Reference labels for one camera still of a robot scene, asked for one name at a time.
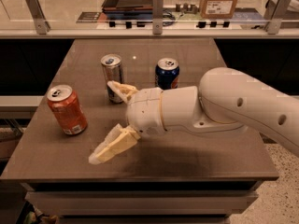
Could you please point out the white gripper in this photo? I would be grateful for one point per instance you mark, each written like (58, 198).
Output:
(145, 110)

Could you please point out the red coke can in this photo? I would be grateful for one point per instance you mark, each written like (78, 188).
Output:
(64, 104)

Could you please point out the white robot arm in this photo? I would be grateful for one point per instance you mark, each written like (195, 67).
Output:
(225, 102)

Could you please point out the silver slim energy drink can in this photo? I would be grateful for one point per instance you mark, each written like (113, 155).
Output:
(112, 69)

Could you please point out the blue pepsi can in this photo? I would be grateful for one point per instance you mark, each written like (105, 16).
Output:
(166, 74)

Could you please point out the cardboard box with label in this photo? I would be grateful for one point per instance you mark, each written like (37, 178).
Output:
(217, 9)

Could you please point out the glass barrier panel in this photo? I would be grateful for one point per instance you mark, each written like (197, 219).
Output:
(149, 17)

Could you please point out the left metal glass bracket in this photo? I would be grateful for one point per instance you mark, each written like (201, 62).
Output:
(40, 22)

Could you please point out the metal glass bracket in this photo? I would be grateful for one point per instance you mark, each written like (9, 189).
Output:
(40, 22)
(274, 15)
(157, 16)

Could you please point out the middle metal glass bracket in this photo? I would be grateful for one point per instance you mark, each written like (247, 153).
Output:
(157, 16)

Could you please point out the right metal glass bracket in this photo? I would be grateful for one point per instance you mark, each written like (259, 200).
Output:
(274, 15)

